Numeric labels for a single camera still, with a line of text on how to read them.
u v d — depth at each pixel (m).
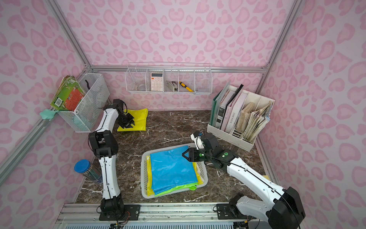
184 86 0.98
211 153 0.58
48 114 0.63
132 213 0.73
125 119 0.90
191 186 0.72
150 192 0.70
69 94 0.72
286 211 0.38
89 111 0.65
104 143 0.65
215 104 0.85
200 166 0.82
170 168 0.78
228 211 0.73
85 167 0.69
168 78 1.02
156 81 0.95
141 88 0.96
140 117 1.17
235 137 0.92
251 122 0.88
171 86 0.99
